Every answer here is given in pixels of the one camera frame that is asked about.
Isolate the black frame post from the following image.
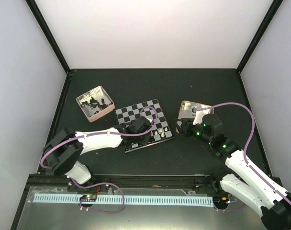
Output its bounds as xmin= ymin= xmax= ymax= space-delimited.
xmin=236 ymin=0 xmax=283 ymax=74
xmin=25 ymin=0 xmax=70 ymax=74

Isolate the left black frame post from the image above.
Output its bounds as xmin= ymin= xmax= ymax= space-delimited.
xmin=25 ymin=0 xmax=70 ymax=74

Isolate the left small circuit board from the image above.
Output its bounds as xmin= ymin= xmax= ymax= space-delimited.
xmin=79 ymin=195 xmax=97 ymax=202

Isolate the black and silver chessboard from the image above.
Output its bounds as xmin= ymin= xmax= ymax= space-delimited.
xmin=115 ymin=99 xmax=174 ymax=153

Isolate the small circuit board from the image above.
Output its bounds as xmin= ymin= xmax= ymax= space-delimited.
xmin=213 ymin=196 xmax=237 ymax=205
xmin=79 ymin=195 xmax=97 ymax=202

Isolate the pink tin box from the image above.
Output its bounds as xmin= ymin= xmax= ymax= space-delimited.
xmin=76 ymin=86 xmax=115 ymax=123

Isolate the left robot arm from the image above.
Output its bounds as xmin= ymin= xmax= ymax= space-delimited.
xmin=40 ymin=116 xmax=153 ymax=191

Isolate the gold tin box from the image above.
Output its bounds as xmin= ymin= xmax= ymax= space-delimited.
xmin=178 ymin=101 xmax=214 ymax=120

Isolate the right black frame post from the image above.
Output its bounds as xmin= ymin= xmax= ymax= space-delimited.
xmin=236 ymin=0 xmax=283 ymax=74

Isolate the light blue slotted cable duct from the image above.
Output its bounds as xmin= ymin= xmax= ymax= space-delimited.
xmin=33 ymin=194 xmax=213 ymax=207

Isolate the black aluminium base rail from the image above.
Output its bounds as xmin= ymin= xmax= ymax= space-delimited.
xmin=26 ymin=174 xmax=221 ymax=193

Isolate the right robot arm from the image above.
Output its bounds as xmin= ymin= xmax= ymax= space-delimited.
xmin=177 ymin=114 xmax=291 ymax=230

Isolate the right small circuit board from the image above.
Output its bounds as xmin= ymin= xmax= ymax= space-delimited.
xmin=213 ymin=196 xmax=237 ymax=205

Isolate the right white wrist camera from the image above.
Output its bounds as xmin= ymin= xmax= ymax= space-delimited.
xmin=191 ymin=105 xmax=204 ymax=125

